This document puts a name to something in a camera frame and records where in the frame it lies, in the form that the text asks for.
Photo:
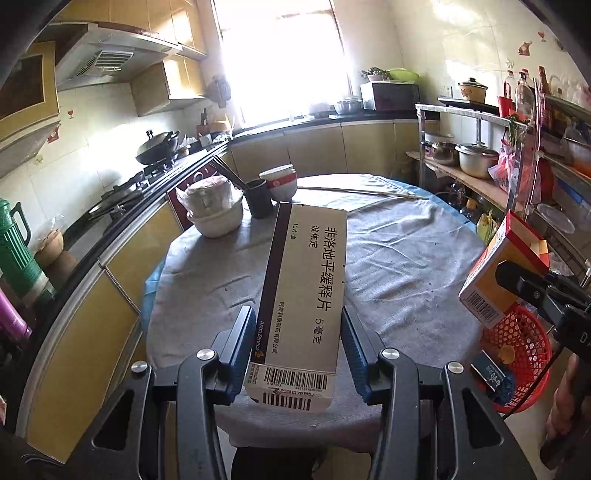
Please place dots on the red orange medicine box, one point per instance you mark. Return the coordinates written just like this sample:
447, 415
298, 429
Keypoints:
489, 292

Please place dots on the person's right hand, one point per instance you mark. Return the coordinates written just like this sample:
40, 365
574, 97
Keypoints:
563, 407

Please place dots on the steel cooking pot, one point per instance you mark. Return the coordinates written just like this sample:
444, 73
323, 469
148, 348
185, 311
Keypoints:
476, 160

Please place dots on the grey tablecloth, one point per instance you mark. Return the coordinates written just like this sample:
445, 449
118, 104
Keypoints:
406, 262

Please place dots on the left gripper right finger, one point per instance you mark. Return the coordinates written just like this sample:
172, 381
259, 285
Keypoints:
436, 423

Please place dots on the metal kitchen shelf rack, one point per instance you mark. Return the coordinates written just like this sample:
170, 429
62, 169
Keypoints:
573, 247

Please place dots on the purple thermos bottle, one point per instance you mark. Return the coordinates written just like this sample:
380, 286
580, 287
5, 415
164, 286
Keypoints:
11, 321

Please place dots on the red plastic waste basket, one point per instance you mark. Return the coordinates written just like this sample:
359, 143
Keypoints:
520, 343

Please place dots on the long white medicine box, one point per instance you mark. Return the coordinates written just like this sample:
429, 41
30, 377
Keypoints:
294, 357

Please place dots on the blue white small carton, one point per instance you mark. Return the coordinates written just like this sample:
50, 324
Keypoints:
499, 383

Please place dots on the white red striped bowl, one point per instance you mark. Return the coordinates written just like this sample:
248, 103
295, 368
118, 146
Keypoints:
281, 182

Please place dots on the yellow wall cabinet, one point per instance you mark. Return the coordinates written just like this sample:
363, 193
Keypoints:
29, 94

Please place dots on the green thermos jug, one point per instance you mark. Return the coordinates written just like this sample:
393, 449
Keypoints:
18, 266

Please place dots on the range hood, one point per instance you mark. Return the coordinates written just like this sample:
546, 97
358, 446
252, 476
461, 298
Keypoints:
89, 53

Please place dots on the microwave oven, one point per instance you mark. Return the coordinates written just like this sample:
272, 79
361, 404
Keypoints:
390, 96

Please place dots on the yellow lower cabinets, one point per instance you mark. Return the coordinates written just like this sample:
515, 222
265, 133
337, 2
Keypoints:
210, 272

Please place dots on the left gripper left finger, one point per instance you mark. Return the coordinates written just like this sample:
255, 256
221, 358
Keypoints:
126, 439

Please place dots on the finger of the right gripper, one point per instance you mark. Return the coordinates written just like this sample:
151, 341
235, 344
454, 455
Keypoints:
525, 284

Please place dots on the black wok on stove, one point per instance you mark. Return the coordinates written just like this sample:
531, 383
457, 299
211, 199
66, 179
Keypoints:
157, 147

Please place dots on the cream stacked bowls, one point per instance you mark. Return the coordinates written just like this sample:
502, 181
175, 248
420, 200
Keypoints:
213, 206

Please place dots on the black chopstick holder cup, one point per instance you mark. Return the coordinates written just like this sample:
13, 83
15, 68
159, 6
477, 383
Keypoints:
258, 198

